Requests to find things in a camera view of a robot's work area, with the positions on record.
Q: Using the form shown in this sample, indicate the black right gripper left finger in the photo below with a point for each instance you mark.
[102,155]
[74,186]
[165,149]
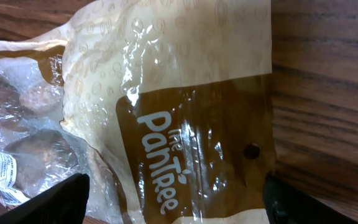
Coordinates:
[64,203]

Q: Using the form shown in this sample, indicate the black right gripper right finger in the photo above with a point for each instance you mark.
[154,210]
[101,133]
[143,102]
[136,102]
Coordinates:
[285,204]

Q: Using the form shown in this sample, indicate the beige snack bag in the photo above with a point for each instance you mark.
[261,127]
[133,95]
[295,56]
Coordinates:
[165,105]

